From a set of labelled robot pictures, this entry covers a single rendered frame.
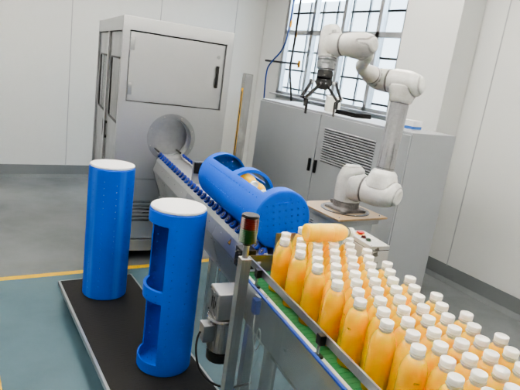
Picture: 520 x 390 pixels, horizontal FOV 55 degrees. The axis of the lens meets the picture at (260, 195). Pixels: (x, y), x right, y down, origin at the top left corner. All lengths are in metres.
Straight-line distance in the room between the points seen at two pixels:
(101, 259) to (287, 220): 1.48
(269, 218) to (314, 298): 0.61
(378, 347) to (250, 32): 6.86
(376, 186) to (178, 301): 1.23
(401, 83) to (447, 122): 2.28
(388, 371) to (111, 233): 2.21
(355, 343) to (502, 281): 3.49
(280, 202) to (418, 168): 1.93
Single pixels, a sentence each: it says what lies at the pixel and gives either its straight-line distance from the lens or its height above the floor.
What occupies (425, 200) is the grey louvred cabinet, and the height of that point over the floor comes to 0.92.
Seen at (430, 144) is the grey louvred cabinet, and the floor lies 1.37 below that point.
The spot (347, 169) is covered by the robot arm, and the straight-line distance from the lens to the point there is 2.94.
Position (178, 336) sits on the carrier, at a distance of 2.68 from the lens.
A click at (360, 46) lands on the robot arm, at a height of 1.90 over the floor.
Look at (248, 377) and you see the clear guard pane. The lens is 2.06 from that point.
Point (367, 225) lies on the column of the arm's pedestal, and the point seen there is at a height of 0.95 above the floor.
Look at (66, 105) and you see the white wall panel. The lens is 7.11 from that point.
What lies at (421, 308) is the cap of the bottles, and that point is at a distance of 1.64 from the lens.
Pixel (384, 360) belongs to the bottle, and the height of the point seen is 1.02.
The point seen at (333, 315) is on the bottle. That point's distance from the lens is 1.68.
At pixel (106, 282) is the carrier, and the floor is 0.28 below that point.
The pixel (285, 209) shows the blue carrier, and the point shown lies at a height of 1.15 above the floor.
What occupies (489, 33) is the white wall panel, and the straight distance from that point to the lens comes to 5.18.
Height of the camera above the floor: 1.74
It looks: 14 degrees down
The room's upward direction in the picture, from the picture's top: 8 degrees clockwise
